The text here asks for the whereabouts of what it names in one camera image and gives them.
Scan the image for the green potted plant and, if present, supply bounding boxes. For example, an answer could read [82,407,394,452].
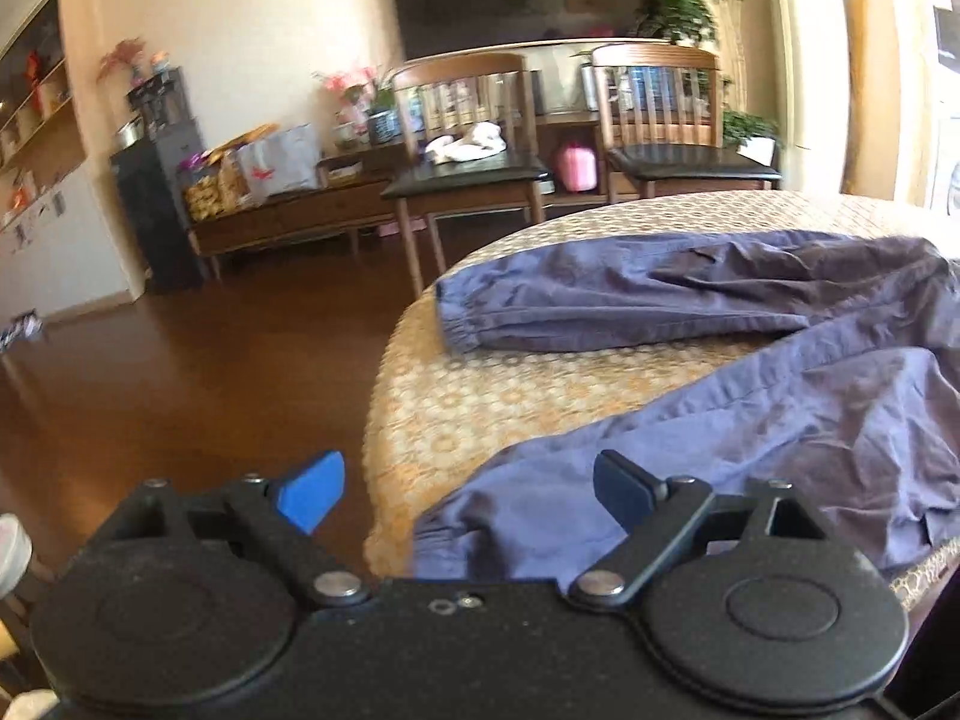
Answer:
[637,0,785,166]

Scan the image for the white standing air conditioner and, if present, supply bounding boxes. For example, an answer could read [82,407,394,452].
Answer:
[757,0,852,196]

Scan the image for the black coffee machine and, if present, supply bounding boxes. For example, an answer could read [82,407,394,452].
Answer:
[126,67,188,140]

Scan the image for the white wall shelf unit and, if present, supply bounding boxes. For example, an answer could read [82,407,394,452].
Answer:
[0,0,143,323]

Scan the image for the purple pants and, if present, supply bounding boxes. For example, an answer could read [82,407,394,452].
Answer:
[411,229,960,578]

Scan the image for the blue printed box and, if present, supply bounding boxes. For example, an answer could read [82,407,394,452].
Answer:
[622,67,698,110]

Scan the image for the black tall cabinet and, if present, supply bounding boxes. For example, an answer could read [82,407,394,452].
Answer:
[111,120,211,295]

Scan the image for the snack jar with purple lid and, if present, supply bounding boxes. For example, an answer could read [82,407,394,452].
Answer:
[180,154,226,222]

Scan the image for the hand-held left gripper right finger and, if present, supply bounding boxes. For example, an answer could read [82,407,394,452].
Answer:
[568,450,830,610]

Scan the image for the pink artificial flowers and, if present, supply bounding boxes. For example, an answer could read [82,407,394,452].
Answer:
[97,37,147,87]

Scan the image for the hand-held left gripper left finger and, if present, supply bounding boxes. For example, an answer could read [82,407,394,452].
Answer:
[112,451,372,608]

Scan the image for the wooden chair with black seat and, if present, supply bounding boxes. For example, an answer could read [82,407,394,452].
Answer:
[591,43,782,203]
[381,52,552,297]

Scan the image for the yellow curtain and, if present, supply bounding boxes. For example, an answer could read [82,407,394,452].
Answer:
[836,0,901,200]

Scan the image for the grey shopping bag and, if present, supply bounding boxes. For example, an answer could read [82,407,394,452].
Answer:
[236,124,323,192]

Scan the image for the white crumpled cloth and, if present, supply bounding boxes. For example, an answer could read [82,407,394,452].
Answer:
[426,122,509,164]

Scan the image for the wooden tv cabinet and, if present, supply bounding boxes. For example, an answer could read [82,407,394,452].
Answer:
[186,109,751,278]

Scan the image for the glass balcony door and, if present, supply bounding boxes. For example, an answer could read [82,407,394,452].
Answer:
[847,0,960,218]

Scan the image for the white plastic tub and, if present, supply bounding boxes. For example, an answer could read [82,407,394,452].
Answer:
[0,514,35,597]

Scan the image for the pink flowers in dark vase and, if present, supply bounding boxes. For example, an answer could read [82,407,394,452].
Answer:
[313,64,402,145]

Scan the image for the yellow snack bag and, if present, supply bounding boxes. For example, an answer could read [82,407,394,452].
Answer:
[201,124,280,166]

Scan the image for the flat cardboard box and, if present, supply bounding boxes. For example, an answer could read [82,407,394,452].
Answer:
[319,157,376,188]

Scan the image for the pink small case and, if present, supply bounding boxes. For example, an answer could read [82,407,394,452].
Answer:
[556,141,599,193]

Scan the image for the pile of shoes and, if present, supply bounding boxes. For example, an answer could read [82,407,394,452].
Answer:
[0,311,42,350]

